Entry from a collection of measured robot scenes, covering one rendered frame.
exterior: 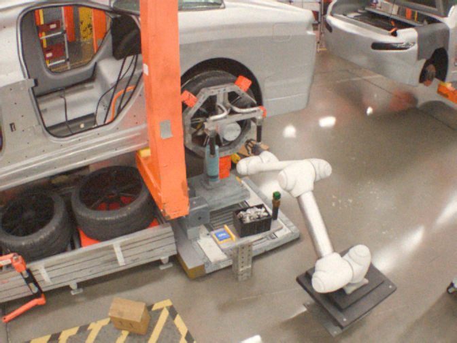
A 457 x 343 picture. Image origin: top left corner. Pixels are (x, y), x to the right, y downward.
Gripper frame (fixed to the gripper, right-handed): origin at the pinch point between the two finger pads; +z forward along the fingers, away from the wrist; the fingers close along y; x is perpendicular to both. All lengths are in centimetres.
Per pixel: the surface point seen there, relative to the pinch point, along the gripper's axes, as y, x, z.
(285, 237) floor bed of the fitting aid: -36, -44, -55
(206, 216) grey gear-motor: -56, 10, -30
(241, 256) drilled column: -56, 4, -72
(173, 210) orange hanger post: -57, 49, -45
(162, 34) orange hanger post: 21, 125, -46
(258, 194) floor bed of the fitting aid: -29, -49, 0
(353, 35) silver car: 187, -110, 93
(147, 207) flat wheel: -74, 46, -17
